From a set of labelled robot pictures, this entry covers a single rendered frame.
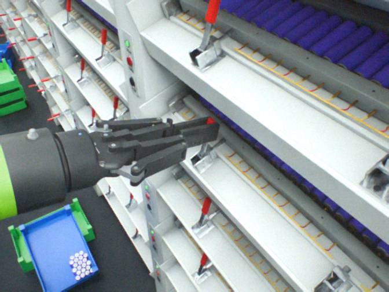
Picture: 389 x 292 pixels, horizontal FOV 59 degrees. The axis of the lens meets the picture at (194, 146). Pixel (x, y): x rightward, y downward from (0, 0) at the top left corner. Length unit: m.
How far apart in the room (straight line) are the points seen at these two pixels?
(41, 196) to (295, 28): 0.36
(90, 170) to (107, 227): 1.23
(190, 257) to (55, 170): 0.57
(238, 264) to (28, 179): 0.42
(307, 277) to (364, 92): 0.24
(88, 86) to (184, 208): 0.61
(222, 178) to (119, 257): 1.05
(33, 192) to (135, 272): 1.13
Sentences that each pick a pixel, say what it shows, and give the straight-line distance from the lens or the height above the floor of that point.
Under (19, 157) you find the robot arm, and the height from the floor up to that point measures 1.05.
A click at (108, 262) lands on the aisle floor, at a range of 1.55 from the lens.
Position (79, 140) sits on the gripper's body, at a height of 1.04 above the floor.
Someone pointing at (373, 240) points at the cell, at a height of 0.94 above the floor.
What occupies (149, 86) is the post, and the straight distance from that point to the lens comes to 0.64.
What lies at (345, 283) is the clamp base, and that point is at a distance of 0.46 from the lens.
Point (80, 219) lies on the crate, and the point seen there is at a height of 0.00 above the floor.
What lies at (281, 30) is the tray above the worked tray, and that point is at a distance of 0.46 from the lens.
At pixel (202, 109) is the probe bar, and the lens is 0.63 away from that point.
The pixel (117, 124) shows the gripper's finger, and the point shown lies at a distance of 0.50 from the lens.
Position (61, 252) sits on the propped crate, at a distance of 1.56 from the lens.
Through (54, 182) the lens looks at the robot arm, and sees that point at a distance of 0.41.
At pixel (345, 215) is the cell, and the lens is 0.49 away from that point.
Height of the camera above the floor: 1.29
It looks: 40 degrees down
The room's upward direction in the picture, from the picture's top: straight up
